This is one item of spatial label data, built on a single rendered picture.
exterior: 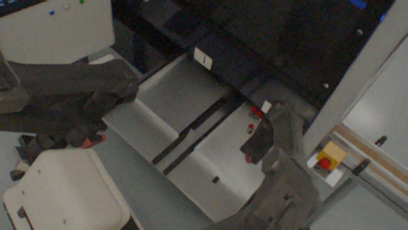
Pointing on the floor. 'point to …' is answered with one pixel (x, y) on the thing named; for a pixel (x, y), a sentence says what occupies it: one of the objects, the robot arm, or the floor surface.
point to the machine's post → (359, 73)
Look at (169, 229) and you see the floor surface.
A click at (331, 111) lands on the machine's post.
